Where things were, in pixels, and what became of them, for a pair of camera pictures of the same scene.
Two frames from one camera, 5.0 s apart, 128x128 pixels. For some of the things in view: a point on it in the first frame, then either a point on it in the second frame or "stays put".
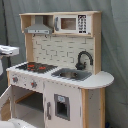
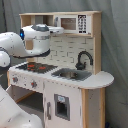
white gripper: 9,50 to 55,30
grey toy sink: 72,74 stays put
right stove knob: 34,84 stays put
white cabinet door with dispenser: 63,105 stays put
